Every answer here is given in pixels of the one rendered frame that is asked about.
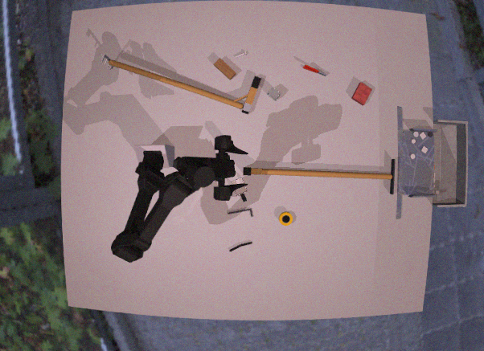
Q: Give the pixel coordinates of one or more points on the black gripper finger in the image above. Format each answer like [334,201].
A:
[235,187]
[234,149]

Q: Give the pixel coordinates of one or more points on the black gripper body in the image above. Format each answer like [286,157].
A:
[222,143]

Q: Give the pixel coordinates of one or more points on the red square tile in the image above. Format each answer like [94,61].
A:
[361,93]

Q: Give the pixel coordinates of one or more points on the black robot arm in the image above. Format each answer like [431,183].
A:
[191,174]

